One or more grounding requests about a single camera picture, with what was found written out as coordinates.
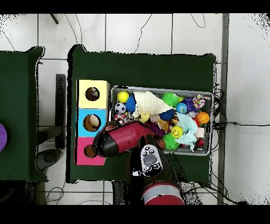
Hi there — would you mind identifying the orange toy basketball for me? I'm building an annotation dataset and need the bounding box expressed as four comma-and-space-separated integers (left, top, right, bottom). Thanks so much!
196, 111, 211, 125

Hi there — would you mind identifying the wooden box with three holes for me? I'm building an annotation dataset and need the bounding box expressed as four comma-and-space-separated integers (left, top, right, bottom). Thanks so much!
74, 79, 111, 166

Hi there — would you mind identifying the black monitor on stand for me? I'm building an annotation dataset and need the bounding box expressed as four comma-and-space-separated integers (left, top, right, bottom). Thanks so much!
36, 73, 67, 172

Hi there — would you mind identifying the plain yellow ball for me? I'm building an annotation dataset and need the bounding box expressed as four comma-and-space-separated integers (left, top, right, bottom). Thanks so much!
117, 91, 130, 104

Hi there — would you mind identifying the black and white soccer ball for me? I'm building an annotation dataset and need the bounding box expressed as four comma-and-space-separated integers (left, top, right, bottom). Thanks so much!
114, 102, 127, 115

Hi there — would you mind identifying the blue globe ball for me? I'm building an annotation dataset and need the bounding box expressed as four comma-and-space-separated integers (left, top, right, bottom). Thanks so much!
176, 102, 188, 114

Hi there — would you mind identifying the cream muslin cloth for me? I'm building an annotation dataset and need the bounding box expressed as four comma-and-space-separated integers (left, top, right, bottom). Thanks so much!
132, 90, 176, 118

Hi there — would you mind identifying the purple round object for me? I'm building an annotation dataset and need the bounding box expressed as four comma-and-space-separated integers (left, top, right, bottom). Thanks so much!
0, 123, 7, 152

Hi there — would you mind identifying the mint green muslin cloth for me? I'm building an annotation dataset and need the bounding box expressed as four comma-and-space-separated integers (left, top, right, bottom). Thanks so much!
174, 111, 199, 152

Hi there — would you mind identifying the green spiky rubber ball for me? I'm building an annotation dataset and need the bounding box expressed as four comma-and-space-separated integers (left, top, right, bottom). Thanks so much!
161, 92, 181, 108

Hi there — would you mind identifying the shallow mesh bin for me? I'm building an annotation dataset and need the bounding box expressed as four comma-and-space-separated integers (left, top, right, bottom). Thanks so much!
107, 85, 214, 156

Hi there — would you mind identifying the black cable with plug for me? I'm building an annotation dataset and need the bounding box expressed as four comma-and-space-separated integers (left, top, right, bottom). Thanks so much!
213, 121, 270, 130

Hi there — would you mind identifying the yellow smiley ball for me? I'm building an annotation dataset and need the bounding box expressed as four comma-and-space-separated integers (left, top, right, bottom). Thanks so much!
170, 126, 184, 139

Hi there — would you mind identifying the dark green table cloth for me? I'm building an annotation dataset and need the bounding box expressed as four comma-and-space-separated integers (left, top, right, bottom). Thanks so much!
0, 45, 49, 182
66, 44, 217, 188

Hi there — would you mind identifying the colourful polka dot cloth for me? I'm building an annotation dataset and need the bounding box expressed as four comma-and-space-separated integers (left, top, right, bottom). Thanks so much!
113, 112, 130, 126
85, 87, 100, 101

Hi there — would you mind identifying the grey floor cable cover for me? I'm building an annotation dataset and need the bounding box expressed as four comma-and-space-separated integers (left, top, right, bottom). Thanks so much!
217, 13, 230, 205

